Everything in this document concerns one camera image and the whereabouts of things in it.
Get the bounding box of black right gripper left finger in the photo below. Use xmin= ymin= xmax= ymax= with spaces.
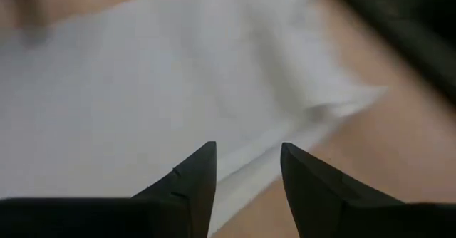
xmin=0 ymin=141 xmax=217 ymax=238

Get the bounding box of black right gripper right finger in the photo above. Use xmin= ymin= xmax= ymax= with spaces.
xmin=280 ymin=143 xmax=456 ymax=238

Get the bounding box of white cloth towel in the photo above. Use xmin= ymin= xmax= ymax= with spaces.
xmin=0 ymin=0 xmax=388 ymax=237

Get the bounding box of black table frame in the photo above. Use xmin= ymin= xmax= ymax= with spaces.
xmin=326 ymin=0 xmax=456 ymax=103

